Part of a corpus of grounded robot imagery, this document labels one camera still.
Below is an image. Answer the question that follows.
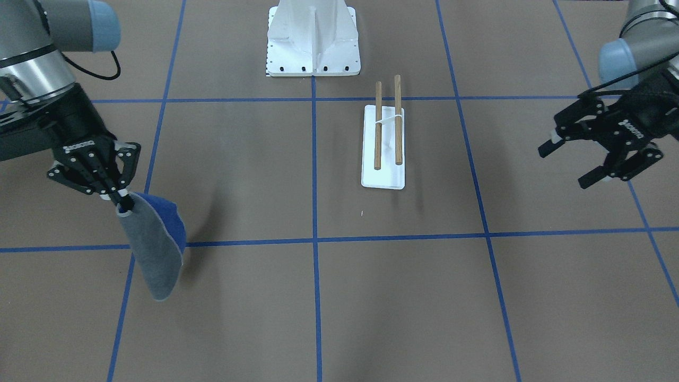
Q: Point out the white wire rack support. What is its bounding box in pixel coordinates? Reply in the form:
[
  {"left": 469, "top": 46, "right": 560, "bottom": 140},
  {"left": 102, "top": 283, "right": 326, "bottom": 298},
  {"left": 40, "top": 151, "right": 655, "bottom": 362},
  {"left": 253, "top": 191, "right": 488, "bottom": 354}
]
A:
[{"left": 375, "top": 114, "right": 403, "bottom": 124}]

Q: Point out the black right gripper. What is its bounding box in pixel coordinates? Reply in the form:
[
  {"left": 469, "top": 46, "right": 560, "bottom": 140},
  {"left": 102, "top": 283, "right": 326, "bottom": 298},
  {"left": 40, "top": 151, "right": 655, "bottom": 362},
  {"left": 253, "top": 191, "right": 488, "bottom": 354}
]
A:
[{"left": 1, "top": 84, "right": 141, "bottom": 211}]

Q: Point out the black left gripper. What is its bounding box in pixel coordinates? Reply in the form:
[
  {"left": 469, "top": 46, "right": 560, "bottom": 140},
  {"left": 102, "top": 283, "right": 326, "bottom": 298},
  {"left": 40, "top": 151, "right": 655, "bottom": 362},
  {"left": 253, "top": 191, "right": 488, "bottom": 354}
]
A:
[{"left": 538, "top": 68, "right": 677, "bottom": 189}]

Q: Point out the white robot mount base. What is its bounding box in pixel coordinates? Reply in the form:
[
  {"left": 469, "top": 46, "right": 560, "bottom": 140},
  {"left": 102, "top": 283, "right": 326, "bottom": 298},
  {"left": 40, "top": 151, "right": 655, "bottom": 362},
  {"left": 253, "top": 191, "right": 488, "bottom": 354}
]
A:
[{"left": 265, "top": 1, "right": 362, "bottom": 77}]

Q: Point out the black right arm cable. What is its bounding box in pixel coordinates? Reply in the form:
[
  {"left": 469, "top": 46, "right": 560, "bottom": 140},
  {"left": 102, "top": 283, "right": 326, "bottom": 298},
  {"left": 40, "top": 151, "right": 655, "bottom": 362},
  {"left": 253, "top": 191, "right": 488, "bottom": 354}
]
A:
[{"left": 58, "top": 50, "right": 122, "bottom": 81}]

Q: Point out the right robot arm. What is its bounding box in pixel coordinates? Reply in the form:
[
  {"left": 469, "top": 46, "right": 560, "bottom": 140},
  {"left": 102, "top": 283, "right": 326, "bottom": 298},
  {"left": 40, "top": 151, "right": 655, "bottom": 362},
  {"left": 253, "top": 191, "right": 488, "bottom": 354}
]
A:
[{"left": 1, "top": 1, "right": 141, "bottom": 212}]

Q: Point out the white rack base tray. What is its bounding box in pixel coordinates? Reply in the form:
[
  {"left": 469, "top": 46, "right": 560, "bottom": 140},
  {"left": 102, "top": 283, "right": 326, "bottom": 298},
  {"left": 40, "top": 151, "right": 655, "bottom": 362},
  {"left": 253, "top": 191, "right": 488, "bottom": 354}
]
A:
[{"left": 361, "top": 105, "right": 406, "bottom": 189}]

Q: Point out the wooden rack rod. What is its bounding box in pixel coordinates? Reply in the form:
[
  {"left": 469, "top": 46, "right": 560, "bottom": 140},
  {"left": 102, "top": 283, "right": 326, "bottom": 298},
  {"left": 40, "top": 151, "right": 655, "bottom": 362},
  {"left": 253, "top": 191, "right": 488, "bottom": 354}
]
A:
[
  {"left": 394, "top": 74, "right": 403, "bottom": 166},
  {"left": 373, "top": 81, "right": 382, "bottom": 171}
]

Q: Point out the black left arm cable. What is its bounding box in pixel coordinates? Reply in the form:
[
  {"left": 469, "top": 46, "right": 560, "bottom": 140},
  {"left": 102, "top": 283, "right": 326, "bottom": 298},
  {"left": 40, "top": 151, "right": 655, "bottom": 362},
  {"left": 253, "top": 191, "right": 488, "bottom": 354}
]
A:
[{"left": 577, "top": 56, "right": 679, "bottom": 99}]

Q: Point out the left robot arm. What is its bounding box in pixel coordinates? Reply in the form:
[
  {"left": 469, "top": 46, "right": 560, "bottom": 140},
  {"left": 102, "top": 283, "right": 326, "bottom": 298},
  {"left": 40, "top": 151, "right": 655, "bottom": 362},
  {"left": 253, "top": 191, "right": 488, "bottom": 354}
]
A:
[{"left": 538, "top": 1, "right": 678, "bottom": 189}]

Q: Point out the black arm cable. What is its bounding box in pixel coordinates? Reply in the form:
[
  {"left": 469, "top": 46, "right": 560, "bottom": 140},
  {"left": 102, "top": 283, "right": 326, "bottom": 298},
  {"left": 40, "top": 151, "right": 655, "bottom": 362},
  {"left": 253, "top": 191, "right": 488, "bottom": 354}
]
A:
[
  {"left": 58, "top": 50, "right": 122, "bottom": 81},
  {"left": 577, "top": 56, "right": 679, "bottom": 99}
]

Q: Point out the blue grey towel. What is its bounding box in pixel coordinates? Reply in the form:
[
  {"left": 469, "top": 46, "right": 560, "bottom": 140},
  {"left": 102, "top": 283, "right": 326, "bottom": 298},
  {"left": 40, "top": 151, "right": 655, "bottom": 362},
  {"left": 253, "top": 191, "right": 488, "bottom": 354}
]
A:
[{"left": 116, "top": 193, "right": 187, "bottom": 301}]

